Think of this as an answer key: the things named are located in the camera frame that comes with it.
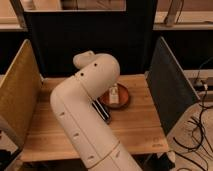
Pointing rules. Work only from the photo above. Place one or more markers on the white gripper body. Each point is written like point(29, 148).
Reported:
point(114, 94)

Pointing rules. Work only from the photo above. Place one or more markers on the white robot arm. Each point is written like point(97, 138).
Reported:
point(71, 103)

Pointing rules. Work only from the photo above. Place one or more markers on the dark right side panel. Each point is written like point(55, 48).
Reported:
point(170, 89)

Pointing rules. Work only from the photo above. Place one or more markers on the black back panel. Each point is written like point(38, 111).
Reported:
point(57, 36)

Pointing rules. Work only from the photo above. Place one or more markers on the white power strip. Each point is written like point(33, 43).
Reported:
point(200, 81)

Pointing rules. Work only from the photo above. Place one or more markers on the wooden left side panel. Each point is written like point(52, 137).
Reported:
point(19, 91)

